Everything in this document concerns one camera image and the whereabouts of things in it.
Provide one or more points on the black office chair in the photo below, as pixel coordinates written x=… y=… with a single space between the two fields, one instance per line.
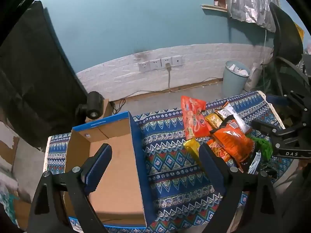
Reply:
x=286 y=46

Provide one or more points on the wooden wall shelf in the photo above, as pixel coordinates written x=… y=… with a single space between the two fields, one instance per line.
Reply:
x=213 y=7

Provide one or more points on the grey-blue trash bin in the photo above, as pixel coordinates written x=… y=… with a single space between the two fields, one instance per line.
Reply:
x=233 y=82

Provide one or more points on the black backdrop cloth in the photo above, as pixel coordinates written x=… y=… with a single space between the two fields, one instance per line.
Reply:
x=34 y=82

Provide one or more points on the silver foil snack packet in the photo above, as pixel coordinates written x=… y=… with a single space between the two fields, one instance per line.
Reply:
x=255 y=162

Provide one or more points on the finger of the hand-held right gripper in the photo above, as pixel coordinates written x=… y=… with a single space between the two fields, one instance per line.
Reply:
x=263 y=126
x=275 y=100

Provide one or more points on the white snack bag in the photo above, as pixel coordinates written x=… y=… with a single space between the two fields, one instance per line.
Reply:
x=237 y=120

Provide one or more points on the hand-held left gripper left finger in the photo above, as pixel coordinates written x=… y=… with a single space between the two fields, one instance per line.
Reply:
x=98 y=167

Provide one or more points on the small golden snack packet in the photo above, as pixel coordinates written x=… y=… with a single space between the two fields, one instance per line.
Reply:
x=213 y=120

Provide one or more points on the large red snack bag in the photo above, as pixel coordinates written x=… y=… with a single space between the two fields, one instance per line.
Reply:
x=194 y=119

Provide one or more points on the orange snack bag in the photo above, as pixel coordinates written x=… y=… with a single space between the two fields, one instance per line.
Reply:
x=233 y=140

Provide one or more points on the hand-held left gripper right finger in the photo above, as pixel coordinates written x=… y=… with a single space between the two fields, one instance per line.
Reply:
x=211 y=167

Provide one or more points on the blue-sided cardboard box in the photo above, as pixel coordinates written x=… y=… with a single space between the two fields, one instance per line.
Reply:
x=114 y=174

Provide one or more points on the silver foil sheet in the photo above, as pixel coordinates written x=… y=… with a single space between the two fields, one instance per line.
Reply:
x=252 y=2

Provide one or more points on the green snack bag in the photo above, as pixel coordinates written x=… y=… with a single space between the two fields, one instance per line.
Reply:
x=263 y=146

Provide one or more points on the white wall socket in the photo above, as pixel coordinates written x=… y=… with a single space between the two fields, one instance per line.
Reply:
x=177 y=60
x=143 y=66
x=155 y=64
x=166 y=61

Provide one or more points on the long yellow snack packet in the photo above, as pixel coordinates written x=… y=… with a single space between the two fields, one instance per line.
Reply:
x=192 y=149

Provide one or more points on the blue patterned tablecloth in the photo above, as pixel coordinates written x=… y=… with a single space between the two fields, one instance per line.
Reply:
x=175 y=174

